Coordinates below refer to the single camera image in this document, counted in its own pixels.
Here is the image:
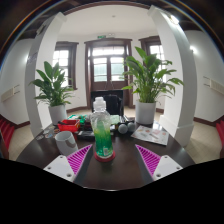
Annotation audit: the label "printed paper leaflet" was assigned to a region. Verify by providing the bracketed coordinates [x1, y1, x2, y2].
[130, 124, 170, 147]

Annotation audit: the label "red plastic box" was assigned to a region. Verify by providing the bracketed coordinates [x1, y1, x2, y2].
[57, 119, 81, 133]

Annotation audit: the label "grey ball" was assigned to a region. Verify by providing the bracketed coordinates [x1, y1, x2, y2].
[117, 123, 129, 135]
[126, 121, 137, 133]

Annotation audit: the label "small leafy plant white pot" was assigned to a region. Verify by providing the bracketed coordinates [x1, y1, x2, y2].
[29, 60, 76, 126]

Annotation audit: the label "red carpeted stairs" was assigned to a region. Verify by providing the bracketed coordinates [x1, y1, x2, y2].
[0, 114, 16, 151]
[215, 119, 224, 148]

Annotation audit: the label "black chair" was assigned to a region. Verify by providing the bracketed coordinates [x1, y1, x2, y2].
[90, 89, 125, 116]

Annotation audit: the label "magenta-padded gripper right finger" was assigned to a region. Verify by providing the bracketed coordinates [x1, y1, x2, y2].
[134, 144, 184, 187]

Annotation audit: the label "large leafy plant white pot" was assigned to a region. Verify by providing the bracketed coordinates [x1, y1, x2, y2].
[121, 46, 185, 126]

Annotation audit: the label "black flat device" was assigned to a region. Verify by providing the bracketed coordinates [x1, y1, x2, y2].
[77, 130, 96, 141]

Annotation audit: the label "white mug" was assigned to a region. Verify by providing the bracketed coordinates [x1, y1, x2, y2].
[54, 130, 79, 157]

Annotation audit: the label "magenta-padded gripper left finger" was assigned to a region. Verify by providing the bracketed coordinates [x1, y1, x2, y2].
[43, 144, 94, 187]

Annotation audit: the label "green box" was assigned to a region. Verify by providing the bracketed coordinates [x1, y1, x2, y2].
[66, 114, 88, 123]

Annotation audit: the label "dark wooden double door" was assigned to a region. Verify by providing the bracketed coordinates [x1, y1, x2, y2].
[83, 37, 134, 101]

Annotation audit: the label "flat round red coaster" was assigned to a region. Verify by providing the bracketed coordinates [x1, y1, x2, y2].
[93, 149, 117, 163]

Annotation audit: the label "white wall radiator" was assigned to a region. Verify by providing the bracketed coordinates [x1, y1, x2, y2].
[0, 84, 20, 103]
[203, 75, 224, 96]

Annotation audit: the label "dark framed window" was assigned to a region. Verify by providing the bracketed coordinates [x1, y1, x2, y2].
[53, 41, 79, 91]
[138, 35, 164, 68]

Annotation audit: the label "clear bottle with green drink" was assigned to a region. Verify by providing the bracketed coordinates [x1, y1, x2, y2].
[89, 96, 115, 159]

